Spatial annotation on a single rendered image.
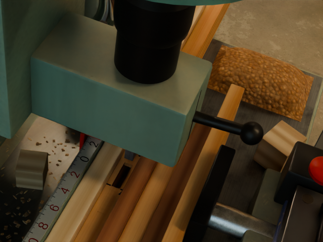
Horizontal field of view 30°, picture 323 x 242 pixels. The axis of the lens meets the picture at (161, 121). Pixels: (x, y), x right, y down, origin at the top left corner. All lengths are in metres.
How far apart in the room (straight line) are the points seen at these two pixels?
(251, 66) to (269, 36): 1.58
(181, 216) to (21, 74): 0.18
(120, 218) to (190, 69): 0.14
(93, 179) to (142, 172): 0.05
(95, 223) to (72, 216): 0.02
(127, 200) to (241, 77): 0.25
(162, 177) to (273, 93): 0.21
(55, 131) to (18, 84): 0.31
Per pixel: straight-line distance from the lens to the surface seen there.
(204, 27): 0.75
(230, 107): 0.61
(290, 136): 0.66
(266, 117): 0.72
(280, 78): 0.74
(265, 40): 2.29
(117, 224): 0.53
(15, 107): 0.50
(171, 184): 0.56
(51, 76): 0.50
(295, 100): 0.73
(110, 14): 0.63
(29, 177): 0.72
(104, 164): 0.57
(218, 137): 0.58
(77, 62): 0.49
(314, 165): 0.52
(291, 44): 2.31
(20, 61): 0.48
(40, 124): 0.80
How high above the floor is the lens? 1.41
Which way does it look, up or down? 48 degrees down
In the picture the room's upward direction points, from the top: 12 degrees clockwise
